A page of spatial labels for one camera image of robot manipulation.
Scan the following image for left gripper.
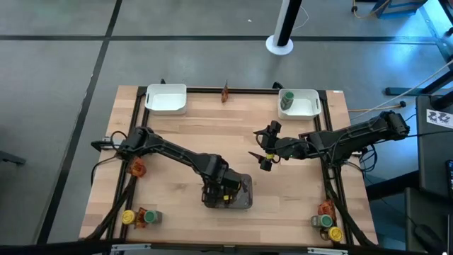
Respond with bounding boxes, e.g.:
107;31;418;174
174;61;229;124
202;169;245;208

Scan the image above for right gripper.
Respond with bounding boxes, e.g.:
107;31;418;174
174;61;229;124
248;120;284;173

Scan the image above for green-lid spice jar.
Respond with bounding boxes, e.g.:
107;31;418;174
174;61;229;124
143;209;163;225
280;91;295;111
311;214;334;229

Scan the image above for yellow-lid spice jar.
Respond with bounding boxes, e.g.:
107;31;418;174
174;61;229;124
121;209;137;226
320;225;345;243

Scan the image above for grey translucent plastic bin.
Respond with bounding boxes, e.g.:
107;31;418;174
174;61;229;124
203;172;254;210

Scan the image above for white plastic bin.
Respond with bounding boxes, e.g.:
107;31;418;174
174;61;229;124
277;88;322;120
144;83;188;115

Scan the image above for black stand leg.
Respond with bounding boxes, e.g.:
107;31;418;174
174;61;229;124
384;67;453;111

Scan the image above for black rig crossbar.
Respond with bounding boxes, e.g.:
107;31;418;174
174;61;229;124
0;239;453;255

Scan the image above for black side desk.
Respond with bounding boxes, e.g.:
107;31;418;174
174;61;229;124
415;94;453;199

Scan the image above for white printed paper sheet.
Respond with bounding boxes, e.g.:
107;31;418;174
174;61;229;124
426;108;453;129

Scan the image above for black computer mouse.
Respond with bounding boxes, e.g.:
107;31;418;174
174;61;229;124
413;224;445;251

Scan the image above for black phone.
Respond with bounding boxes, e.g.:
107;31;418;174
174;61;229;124
445;159;453;198

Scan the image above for grey floor object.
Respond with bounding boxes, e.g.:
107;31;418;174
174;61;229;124
0;150;27;166

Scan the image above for grey metal beam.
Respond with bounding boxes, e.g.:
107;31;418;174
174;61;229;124
419;0;453;61

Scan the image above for black aluminium table frame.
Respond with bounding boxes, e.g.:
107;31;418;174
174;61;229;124
81;78;379;249

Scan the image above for black and white post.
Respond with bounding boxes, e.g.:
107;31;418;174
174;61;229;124
265;0;304;56

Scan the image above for silver crossbar bracket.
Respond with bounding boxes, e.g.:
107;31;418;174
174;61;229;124
306;246;350;255
110;243;152;254

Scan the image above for tan cable with black plug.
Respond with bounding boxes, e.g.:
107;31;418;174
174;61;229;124
348;101;407;113

